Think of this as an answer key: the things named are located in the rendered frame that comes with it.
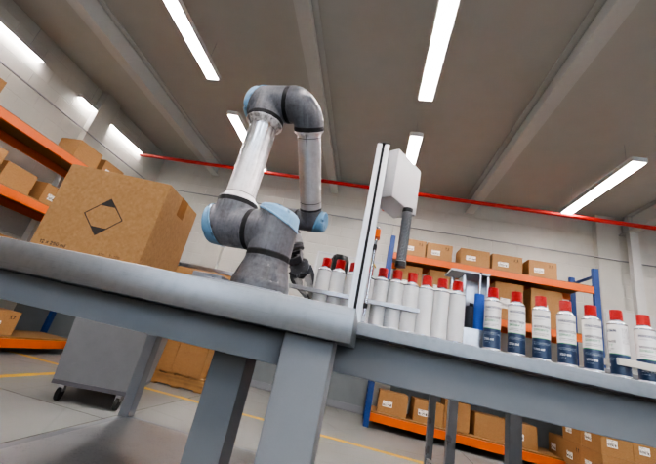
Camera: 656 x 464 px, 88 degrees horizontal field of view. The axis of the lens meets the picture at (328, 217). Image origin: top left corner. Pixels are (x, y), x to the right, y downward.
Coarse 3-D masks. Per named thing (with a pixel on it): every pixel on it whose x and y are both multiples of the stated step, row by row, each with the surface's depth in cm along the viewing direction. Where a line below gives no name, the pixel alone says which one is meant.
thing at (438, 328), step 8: (440, 280) 117; (440, 288) 116; (440, 296) 114; (448, 296) 115; (440, 304) 113; (448, 304) 114; (432, 312) 114; (440, 312) 112; (432, 320) 113; (440, 320) 111; (432, 328) 112; (440, 328) 110; (432, 336) 111; (440, 336) 110
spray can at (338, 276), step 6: (336, 264) 123; (342, 264) 122; (336, 270) 121; (342, 270) 122; (336, 276) 120; (342, 276) 120; (330, 282) 120; (336, 282) 119; (342, 282) 120; (330, 288) 119; (336, 288) 118; (342, 288) 119; (330, 300) 117; (336, 300) 117
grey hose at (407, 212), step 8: (408, 208) 117; (408, 216) 116; (408, 224) 116; (400, 232) 116; (408, 232) 115; (400, 240) 114; (408, 240) 115; (400, 248) 113; (400, 256) 112; (400, 264) 110
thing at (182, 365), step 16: (176, 272) 440; (192, 272) 439; (208, 272) 439; (176, 352) 404; (192, 352) 405; (208, 352) 405; (160, 368) 398; (176, 368) 398; (192, 368) 398; (208, 368) 417; (176, 384) 393; (192, 384) 393
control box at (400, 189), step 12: (396, 156) 118; (396, 168) 117; (408, 168) 123; (384, 180) 118; (396, 180) 116; (408, 180) 122; (384, 192) 115; (396, 192) 115; (408, 192) 121; (384, 204) 120; (396, 204) 118; (408, 204) 120; (396, 216) 127
